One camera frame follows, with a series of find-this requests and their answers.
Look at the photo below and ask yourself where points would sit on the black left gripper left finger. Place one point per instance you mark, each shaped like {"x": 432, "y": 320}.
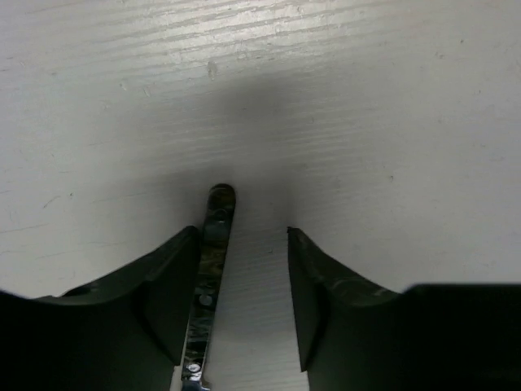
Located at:
{"x": 123, "y": 331}

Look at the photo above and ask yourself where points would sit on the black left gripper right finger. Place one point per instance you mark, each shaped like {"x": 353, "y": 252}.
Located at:
{"x": 353, "y": 334}

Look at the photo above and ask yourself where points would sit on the dark handled knife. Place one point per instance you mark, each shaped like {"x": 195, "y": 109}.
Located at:
{"x": 215, "y": 237}

